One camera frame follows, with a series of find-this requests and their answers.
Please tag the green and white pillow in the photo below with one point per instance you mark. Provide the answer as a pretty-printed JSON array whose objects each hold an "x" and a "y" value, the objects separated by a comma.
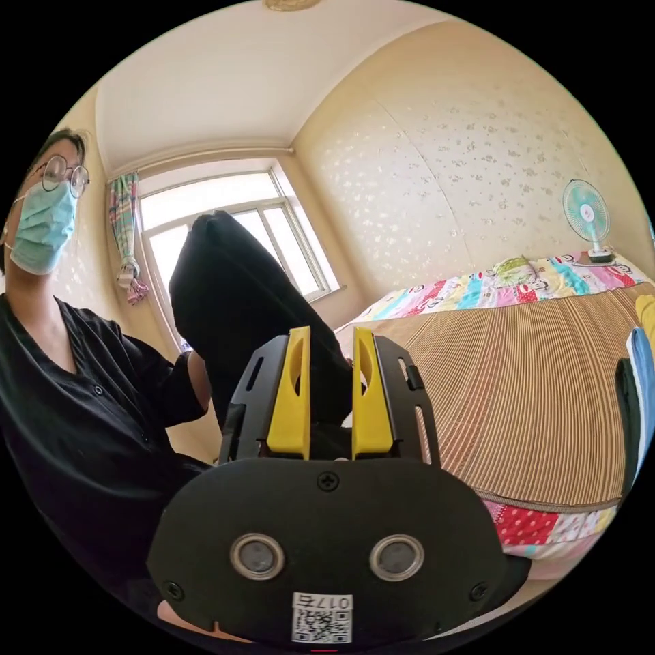
[{"x": 513, "y": 269}]

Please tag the ceiling lamp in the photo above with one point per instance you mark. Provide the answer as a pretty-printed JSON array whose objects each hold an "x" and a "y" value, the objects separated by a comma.
[{"x": 291, "y": 4}]

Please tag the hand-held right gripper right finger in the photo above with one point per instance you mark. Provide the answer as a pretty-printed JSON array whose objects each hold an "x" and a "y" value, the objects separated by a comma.
[{"x": 371, "y": 409}]

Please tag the black long sleeve shirt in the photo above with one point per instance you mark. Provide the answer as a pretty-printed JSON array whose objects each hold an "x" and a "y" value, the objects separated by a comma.
[{"x": 240, "y": 307}]

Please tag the pile of clothes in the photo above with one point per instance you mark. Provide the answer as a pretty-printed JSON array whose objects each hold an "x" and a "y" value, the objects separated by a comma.
[{"x": 634, "y": 389}]

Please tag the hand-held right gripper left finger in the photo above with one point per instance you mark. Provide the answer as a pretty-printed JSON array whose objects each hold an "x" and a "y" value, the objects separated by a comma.
[{"x": 289, "y": 404}]

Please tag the colourful checked curtain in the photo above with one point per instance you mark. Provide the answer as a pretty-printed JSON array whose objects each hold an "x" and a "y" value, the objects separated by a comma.
[{"x": 125, "y": 225}]

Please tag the white and teal fan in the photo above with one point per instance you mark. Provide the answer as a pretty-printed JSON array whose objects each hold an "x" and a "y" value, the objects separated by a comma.
[{"x": 586, "y": 217}]

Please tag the bed with woven mat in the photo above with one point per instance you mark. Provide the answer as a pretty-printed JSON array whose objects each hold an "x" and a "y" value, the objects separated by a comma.
[{"x": 511, "y": 389}]

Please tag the window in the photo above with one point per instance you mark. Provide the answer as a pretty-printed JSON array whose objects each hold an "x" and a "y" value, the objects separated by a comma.
[{"x": 169, "y": 240}]

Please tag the person's body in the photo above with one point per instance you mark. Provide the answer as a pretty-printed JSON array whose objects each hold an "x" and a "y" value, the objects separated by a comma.
[{"x": 77, "y": 409}]

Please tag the person's right hand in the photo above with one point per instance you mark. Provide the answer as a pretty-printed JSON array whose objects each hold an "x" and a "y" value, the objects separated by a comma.
[{"x": 176, "y": 616}]

